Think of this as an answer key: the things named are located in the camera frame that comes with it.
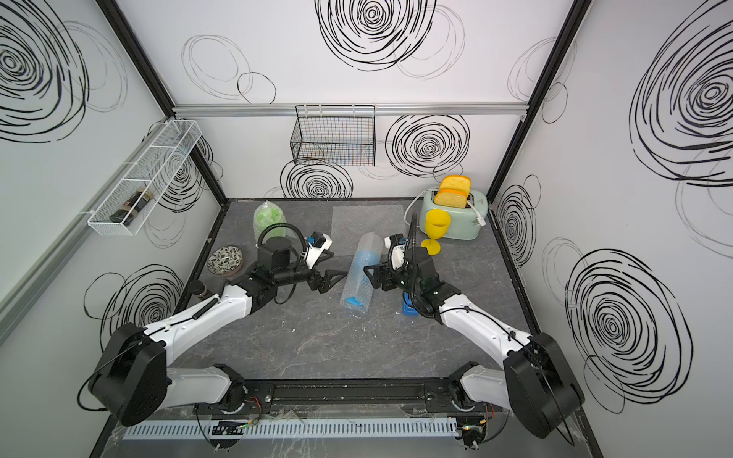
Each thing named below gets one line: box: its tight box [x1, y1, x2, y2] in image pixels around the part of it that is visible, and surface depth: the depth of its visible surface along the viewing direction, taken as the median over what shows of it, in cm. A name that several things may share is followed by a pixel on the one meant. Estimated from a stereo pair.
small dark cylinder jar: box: [188, 279, 208, 296], surface depth 88 cm
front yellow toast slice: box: [434, 188, 469, 209], surface depth 98 cm
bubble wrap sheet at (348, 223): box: [331, 204, 406, 251], surface depth 115 cm
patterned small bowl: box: [207, 245, 245, 277], surface depth 101 cm
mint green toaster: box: [418, 188, 489, 240], surface depth 98 cm
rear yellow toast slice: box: [439, 174, 473, 195], surface depth 98 cm
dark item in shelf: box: [108, 187, 154, 227], surface depth 69 cm
